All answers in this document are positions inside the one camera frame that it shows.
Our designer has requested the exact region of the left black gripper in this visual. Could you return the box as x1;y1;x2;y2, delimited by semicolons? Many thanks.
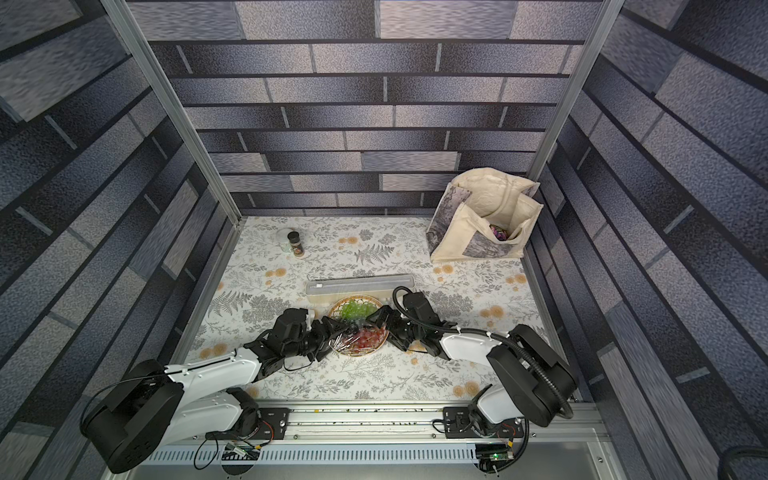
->
284;315;350;360

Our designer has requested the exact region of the clear plastic wrap sheet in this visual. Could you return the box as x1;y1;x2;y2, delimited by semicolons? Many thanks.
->
326;292;392;359

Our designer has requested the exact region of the grey plastic wrap dispenser box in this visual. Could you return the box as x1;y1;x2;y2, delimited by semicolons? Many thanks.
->
305;274;415;304

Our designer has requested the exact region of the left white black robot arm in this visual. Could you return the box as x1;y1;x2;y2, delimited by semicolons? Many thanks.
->
80;308;351;474

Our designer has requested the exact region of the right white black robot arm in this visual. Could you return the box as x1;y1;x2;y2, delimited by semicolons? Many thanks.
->
365;286;577;435

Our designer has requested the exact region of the woven plate of grapes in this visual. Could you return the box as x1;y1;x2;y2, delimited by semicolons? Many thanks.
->
326;294;391;358

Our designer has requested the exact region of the small dark spice jar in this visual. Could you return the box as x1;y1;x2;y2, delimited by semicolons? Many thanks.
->
287;231;305;257

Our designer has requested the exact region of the purple item inside bag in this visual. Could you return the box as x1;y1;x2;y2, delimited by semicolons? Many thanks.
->
490;224;510;242

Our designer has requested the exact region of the beige canvas tote bag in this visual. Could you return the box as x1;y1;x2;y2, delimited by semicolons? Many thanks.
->
426;168;543;263

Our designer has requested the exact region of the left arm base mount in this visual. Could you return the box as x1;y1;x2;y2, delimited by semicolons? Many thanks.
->
205;408;291;442

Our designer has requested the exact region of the aluminium front rail frame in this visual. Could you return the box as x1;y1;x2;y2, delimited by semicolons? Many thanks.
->
106;401;626;479

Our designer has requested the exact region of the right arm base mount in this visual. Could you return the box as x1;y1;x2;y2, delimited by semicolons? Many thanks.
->
442;406;527;440

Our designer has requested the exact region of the right black corrugated cable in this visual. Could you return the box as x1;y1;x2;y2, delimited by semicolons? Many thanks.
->
391;285;576;475

